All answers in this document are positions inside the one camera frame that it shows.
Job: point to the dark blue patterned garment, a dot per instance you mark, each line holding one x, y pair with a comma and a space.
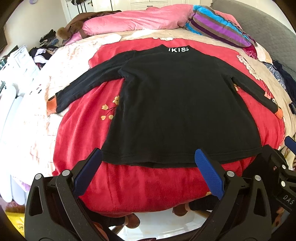
283, 77

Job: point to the brown slipper left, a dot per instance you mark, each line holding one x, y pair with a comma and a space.
132, 221

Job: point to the white drawer cabinet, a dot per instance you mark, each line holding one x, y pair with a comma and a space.
20, 70

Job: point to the beige bed sheet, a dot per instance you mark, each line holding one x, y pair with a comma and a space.
72, 60

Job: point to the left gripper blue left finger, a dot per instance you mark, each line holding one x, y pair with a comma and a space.
84, 171

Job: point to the white wardrobe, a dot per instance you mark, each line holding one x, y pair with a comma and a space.
71, 10

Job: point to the dark clothes pile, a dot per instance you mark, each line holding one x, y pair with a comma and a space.
49, 44

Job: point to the brown fur-trimmed coat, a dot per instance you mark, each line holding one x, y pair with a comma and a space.
76, 24

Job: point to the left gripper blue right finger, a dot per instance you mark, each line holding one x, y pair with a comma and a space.
212, 172

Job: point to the red floral blanket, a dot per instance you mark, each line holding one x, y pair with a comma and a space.
118, 189

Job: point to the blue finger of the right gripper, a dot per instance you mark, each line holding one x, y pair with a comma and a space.
291, 144

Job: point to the magenta patterned cloth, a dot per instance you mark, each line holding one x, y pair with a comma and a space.
251, 51

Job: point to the brown slipper right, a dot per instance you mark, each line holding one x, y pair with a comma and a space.
181, 209

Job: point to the brown slipper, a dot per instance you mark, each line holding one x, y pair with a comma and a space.
181, 209
132, 221

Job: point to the black long sleeve shirt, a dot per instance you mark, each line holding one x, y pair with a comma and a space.
173, 101

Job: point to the striped plush pillow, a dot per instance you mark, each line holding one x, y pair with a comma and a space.
205, 21

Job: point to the grey quilted headboard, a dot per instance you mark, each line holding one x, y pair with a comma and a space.
275, 37

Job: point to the pink duvet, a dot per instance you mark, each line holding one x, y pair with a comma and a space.
165, 18

